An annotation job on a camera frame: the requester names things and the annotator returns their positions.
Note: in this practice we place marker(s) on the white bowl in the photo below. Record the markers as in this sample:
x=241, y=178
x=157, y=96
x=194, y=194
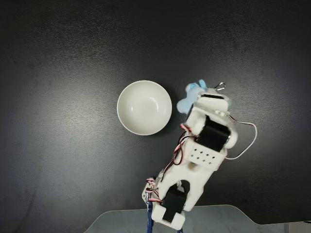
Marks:
x=144, y=109

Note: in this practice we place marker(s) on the blue clamp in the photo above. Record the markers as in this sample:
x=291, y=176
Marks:
x=149, y=218

